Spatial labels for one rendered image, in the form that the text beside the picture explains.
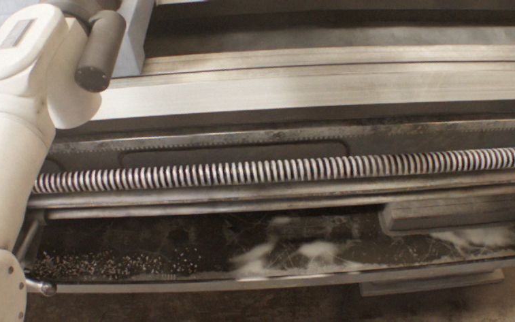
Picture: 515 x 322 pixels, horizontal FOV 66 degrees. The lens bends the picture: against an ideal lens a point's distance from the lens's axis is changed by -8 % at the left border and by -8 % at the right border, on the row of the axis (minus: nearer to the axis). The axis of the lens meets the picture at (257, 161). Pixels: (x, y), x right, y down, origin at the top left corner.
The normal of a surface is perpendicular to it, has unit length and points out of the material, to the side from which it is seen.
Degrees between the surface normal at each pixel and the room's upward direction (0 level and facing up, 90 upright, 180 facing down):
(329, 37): 15
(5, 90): 46
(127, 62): 90
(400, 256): 0
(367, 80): 36
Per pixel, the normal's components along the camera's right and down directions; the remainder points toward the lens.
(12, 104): 0.22, 0.17
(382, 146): 0.04, 0.78
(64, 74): 0.70, 0.51
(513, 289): -0.04, -0.61
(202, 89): -0.01, -0.04
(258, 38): 0.01, -0.40
